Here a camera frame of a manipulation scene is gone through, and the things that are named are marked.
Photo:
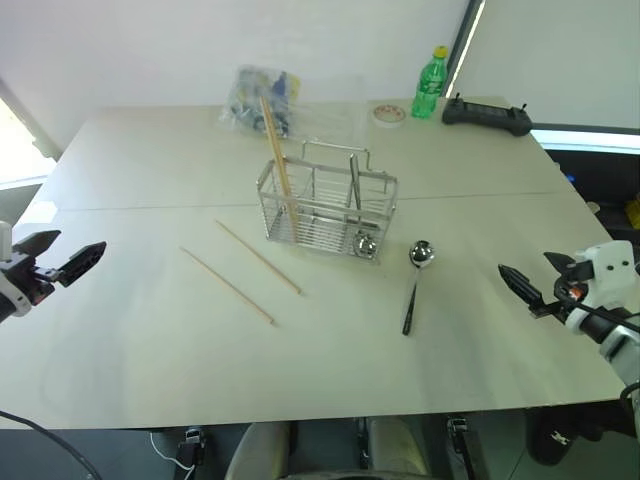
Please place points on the black table leg bracket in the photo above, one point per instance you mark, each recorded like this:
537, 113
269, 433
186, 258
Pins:
460, 440
191, 447

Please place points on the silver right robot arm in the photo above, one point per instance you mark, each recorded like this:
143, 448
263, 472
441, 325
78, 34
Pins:
620, 350

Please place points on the plastic bag of small items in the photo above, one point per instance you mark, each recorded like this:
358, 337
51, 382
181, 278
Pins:
257, 100

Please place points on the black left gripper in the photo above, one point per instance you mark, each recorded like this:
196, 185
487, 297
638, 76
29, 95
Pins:
39, 286

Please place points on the white tape roll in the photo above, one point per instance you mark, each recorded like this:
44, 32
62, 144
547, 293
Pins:
387, 115

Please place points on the green plastic bottle yellow cap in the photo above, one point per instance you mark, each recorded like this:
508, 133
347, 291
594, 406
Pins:
427, 90

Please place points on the yellow object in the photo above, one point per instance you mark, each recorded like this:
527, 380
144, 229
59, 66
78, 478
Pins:
634, 211

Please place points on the wooden chopstick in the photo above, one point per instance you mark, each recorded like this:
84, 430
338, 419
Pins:
227, 286
257, 256
273, 145
279, 150

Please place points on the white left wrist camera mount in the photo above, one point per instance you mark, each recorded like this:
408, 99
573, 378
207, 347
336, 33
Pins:
4, 240

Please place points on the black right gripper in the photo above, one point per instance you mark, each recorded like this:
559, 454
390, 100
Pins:
567, 290

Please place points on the black rounded bag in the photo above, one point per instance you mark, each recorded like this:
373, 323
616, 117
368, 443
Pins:
560, 435

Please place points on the black remote controller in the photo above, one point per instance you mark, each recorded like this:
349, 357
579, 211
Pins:
482, 116

